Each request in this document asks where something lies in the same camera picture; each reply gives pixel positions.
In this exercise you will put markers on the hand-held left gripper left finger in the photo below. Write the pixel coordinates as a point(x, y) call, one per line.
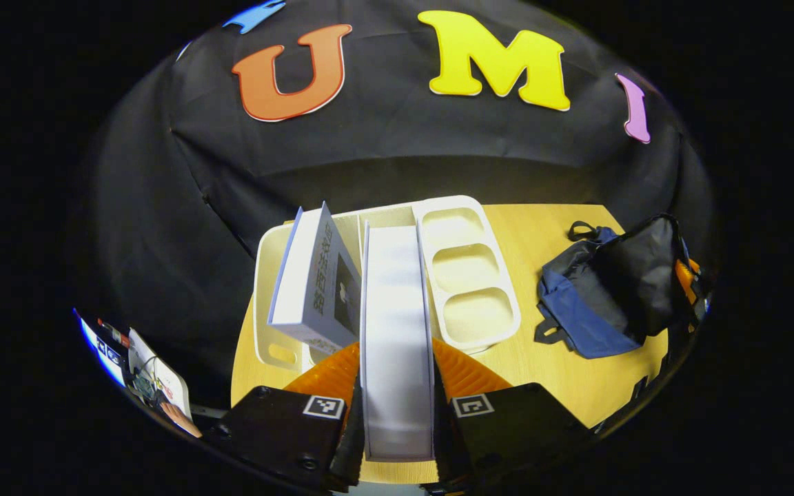
point(352, 448)

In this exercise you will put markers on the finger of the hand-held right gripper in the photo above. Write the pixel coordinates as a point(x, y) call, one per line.
point(688, 279)

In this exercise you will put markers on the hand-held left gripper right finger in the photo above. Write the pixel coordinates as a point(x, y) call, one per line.
point(444, 441)

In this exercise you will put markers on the white cover book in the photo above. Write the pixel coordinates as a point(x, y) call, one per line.
point(397, 344)

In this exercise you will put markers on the blue schoolbag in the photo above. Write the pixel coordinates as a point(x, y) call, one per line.
point(590, 324)

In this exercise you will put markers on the blue-grey cover book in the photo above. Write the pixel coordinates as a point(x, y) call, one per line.
point(314, 289)

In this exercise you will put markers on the cream plastic bookshelf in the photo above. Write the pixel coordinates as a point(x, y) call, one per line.
point(469, 275)

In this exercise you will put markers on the white electronics board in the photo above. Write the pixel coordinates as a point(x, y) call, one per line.
point(163, 379)

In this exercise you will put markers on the lit computer monitor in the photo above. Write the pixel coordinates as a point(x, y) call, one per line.
point(104, 351)

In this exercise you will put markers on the black backdrop cloth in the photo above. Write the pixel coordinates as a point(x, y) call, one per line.
point(383, 151)

